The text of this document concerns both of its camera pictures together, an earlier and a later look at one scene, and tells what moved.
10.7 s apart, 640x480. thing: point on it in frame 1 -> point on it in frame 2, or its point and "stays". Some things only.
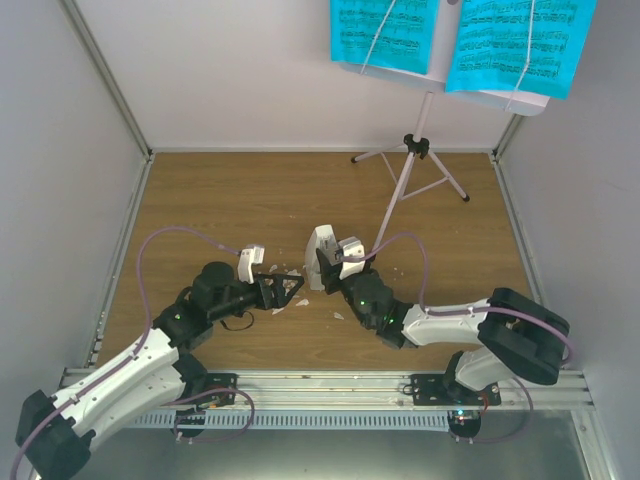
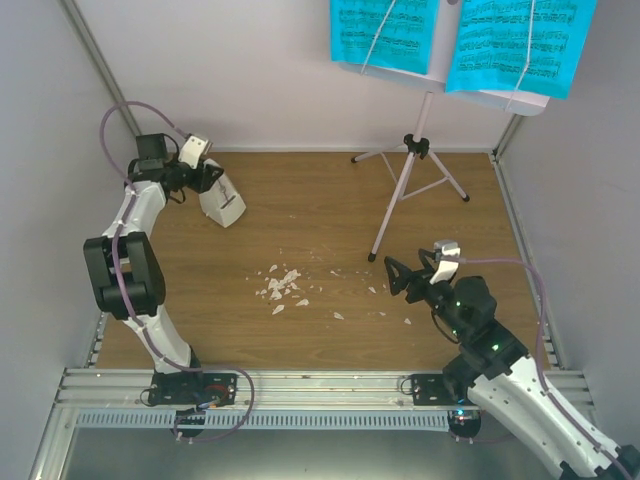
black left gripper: [278, 299] -> [205, 181]
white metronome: [324, 239] -> [220, 203]
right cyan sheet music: [534, 46] stays
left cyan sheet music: [387, 34] stays
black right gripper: [327, 271] -> [418, 278]
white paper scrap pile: [288, 285] stays
